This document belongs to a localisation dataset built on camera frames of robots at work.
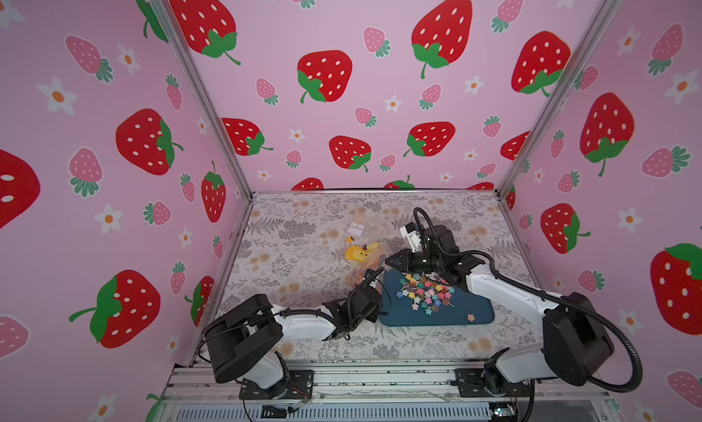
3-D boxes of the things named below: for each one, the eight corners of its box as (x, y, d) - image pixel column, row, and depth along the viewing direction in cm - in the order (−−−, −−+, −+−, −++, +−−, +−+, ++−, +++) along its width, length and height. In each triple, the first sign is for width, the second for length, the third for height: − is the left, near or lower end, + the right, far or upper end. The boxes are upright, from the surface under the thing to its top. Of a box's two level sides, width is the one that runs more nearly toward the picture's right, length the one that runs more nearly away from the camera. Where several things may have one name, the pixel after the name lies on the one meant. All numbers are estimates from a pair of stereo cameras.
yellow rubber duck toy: (346, 264, 100) (346, 260, 98) (344, 252, 104) (344, 247, 101) (380, 259, 102) (381, 254, 99) (377, 246, 106) (377, 241, 103)
